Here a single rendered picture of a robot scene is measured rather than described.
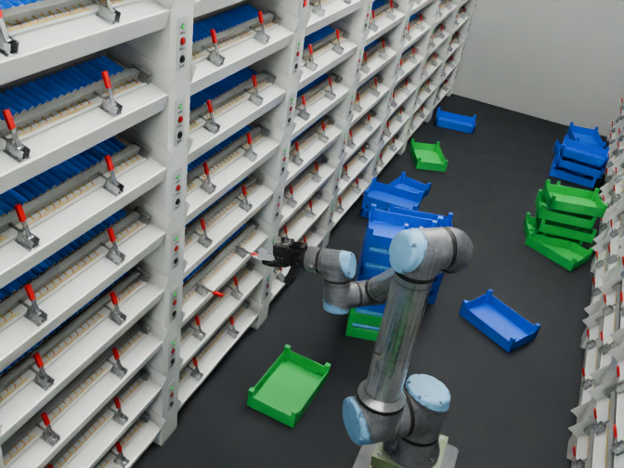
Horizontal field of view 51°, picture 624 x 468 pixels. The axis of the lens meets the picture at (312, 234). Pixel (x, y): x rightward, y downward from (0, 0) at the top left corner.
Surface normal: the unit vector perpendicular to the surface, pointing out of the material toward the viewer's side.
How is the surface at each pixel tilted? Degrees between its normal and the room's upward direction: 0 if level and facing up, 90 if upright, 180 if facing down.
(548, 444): 0
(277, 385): 0
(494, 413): 0
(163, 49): 90
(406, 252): 80
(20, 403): 16
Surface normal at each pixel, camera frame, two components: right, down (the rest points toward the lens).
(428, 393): 0.23, -0.87
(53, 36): 0.39, -0.70
